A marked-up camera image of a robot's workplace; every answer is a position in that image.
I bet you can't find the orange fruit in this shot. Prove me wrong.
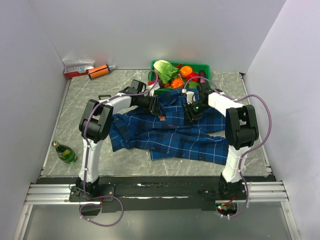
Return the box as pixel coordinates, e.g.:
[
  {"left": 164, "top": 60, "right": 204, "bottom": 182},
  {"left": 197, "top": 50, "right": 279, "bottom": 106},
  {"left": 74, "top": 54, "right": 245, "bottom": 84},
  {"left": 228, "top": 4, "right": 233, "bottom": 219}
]
[{"left": 180, "top": 65, "right": 193, "bottom": 79}]

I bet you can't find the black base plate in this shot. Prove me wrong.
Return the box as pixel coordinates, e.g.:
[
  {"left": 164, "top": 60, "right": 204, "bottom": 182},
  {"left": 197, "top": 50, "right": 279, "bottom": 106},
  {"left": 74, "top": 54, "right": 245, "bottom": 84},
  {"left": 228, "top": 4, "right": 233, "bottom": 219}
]
[{"left": 33, "top": 175, "right": 277, "bottom": 216}]

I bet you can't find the green pepper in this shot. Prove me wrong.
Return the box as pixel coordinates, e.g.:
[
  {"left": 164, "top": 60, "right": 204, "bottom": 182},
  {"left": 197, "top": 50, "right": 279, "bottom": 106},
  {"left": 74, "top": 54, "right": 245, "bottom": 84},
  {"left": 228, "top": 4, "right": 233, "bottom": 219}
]
[{"left": 187, "top": 81, "right": 199, "bottom": 89}]

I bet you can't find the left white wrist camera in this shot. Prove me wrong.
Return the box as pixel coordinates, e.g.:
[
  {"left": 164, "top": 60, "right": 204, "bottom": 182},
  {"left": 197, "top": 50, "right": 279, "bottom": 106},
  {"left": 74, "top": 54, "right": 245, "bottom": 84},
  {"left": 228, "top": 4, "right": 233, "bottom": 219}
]
[{"left": 145, "top": 83, "right": 160, "bottom": 97}]

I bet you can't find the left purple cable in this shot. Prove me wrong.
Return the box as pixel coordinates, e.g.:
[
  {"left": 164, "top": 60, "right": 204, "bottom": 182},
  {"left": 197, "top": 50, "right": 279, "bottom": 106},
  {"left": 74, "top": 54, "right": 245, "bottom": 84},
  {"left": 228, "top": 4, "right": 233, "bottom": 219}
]
[{"left": 79, "top": 70, "right": 160, "bottom": 228}]

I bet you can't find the green glass bottle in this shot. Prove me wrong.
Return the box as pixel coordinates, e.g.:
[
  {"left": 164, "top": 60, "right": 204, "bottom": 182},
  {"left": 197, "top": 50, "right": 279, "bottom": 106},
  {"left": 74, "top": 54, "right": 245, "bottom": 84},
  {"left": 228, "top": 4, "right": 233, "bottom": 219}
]
[{"left": 51, "top": 140, "right": 77, "bottom": 164}]

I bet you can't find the orange cylinder bottle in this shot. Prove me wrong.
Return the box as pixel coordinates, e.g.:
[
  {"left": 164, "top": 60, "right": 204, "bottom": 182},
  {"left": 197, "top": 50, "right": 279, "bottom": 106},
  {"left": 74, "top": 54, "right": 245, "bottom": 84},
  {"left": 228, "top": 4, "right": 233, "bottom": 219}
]
[{"left": 87, "top": 64, "right": 116, "bottom": 80}]

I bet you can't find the napa cabbage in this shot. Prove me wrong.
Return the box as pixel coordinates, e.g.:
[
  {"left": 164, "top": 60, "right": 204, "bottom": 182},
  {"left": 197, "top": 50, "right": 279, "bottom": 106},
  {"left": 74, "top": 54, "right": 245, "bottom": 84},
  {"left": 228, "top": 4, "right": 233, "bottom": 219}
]
[{"left": 153, "top": 60, "right": 180, "bottom": 85}]

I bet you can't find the blue plaid shirt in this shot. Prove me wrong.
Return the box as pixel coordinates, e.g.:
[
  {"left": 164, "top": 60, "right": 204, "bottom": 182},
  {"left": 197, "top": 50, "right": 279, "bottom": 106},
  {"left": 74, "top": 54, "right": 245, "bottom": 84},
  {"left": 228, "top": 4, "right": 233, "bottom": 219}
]
[{"left": 109, "top": 89, "right": 229, "bottom": 166}]

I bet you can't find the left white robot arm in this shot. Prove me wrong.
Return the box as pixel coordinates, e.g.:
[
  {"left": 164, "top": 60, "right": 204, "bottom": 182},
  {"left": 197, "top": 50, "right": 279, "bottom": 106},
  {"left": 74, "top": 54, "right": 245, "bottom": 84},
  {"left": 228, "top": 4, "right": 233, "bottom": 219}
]
[{"left": 75, "top": 79, "right": 162, "bottom": 201}]

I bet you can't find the purple eggplant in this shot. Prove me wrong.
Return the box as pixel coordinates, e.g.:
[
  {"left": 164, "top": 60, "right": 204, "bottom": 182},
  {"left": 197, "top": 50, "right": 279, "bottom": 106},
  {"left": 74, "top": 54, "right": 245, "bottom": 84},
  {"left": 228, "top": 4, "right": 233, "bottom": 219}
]
[{"left": 198, "top": 70, "right": 207, "bottom": 78}]

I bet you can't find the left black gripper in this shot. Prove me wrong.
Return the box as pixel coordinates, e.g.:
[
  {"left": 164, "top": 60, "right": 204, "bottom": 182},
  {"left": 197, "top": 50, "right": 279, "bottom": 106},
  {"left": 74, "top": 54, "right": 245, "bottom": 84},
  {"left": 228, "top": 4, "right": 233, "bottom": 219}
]
[{"left": 137, "top": 94, "right": 163, "bottom": 117}]

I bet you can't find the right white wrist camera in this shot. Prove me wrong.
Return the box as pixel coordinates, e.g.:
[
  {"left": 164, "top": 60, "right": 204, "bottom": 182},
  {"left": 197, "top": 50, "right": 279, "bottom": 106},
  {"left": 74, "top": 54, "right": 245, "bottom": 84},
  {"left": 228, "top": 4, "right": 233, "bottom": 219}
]
[{"left": 181, "top": 88, "right": 196, "bottom": 105}]

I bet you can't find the red white carton box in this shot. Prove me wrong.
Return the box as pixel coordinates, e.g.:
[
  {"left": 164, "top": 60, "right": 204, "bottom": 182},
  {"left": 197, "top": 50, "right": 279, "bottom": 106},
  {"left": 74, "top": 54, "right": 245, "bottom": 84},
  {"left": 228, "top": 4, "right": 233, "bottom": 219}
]
[{"left": 63, "top": 60, "right": 94, "bottom": 79}]

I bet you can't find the green plastic crate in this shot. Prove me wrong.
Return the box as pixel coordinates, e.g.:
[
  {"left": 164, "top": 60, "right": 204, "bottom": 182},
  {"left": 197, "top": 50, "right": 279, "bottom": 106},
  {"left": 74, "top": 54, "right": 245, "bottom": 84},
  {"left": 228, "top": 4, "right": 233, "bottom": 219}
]
[{"left": 148, "top": 60, "right": 211, "bottom": 95}]

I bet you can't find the purple cable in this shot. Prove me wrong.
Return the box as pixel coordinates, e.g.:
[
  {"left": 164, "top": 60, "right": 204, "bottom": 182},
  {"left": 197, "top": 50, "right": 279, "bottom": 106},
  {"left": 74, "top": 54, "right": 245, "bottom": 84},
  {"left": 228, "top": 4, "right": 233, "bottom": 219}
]
[
  {"left": 183, "top": 76, "right": 272, "bottom": 219},
  {"left": 79, "top": 70, "right": 160, "bottom": 228}
]

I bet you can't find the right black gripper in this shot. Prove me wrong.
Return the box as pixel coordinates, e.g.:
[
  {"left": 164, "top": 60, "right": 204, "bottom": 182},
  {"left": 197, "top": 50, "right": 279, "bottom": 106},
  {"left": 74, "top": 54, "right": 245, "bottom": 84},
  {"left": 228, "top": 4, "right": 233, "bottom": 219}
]
[{"left": 182, "top": 100, "right": 211, "bottom": 126}]

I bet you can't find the small brooch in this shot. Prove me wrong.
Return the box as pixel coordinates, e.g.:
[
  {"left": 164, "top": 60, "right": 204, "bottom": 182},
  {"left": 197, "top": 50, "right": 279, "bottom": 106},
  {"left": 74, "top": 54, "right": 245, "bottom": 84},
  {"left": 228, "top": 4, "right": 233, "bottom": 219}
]
[{"left": 158, "top": 116, "right": 166, "bottom": 122}]

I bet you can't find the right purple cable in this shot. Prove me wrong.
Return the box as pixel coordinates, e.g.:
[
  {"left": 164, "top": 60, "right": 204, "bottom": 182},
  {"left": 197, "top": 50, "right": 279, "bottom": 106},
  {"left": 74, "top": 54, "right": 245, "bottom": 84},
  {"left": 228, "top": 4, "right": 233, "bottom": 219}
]
[{"left": 183, "top": 76, "right": 272, "bottom": 219}]

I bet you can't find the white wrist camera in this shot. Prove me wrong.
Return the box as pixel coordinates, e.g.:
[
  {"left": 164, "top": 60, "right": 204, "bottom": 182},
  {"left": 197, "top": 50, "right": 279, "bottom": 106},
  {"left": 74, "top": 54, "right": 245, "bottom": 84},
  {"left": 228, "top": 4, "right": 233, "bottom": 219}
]
[
  {"left": 145, "top": 83, "right": 160, "bottom": 97},
  {"left": 181, "top": 88, "right": 196, "bottom": 105}
]

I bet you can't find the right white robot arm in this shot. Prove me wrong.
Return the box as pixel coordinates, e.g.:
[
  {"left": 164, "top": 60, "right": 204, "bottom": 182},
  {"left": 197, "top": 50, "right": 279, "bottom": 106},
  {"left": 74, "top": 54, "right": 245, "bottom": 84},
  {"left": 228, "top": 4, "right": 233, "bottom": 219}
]
[{"left": 182, "top": 82, "right": 259, "bottom": 200}]

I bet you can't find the red bell pepper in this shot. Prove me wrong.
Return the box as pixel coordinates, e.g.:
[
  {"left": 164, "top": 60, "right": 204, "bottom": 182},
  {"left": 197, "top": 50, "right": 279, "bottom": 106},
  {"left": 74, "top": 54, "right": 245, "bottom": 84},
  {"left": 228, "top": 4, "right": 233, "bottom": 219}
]
[{"left": 186, "top": 72, "right": 200, "bottom": 83}]

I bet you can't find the black folding frame stand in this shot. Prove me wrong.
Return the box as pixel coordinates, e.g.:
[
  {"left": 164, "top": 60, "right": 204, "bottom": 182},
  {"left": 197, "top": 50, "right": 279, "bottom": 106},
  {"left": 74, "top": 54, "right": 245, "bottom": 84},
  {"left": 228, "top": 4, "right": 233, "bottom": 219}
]
[{"left": 98, "top": 94, "right": 112, "bottom": 100}]

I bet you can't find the aluminium rail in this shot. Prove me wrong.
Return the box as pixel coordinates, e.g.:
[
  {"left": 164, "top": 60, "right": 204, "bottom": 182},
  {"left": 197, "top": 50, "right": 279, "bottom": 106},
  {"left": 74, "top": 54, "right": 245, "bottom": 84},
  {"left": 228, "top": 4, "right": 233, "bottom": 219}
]
[{"left": 24, "top": 182, "right": 289, "bottom": 205}]

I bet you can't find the orange pumpkin toy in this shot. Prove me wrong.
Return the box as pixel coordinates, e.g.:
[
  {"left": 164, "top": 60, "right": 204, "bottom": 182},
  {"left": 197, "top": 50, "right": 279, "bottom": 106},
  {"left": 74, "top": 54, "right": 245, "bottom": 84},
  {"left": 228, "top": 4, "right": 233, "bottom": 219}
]
[{"left": 170, "top": 78, "right": 185, "bottom": 89}]

